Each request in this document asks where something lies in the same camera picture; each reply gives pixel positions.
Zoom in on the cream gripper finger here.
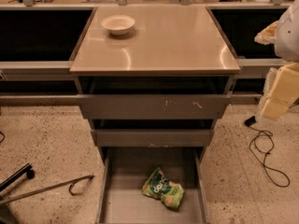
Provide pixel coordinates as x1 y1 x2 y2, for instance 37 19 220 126
254 21 278 45
258 63 299 120

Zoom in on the green rice chip bag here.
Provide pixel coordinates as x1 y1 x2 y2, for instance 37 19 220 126
141 167 184 209

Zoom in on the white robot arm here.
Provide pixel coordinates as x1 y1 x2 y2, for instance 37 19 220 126
254 0 299 120

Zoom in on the grey drawer cabinet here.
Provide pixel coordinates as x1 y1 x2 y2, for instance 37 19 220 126
68 4 242 224

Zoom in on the middle grey drawer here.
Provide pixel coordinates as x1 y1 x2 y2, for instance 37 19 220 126
91 129 214 147

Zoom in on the top grey drawer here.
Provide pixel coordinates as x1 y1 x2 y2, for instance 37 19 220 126
77 94 230 119

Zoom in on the bottom open grey drawer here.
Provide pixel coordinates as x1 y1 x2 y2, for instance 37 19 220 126
95 147 209 224

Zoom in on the white bowl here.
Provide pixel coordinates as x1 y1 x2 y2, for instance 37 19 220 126
101 15 135 35

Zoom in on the metal rod with hook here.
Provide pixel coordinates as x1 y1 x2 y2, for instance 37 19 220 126
0 175 94 205

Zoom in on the black wheeled stand leg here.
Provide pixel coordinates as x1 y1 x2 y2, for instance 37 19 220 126
0 163 35 191

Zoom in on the grey metal rail shelf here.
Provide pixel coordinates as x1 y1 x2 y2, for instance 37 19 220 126
0 59 284 106

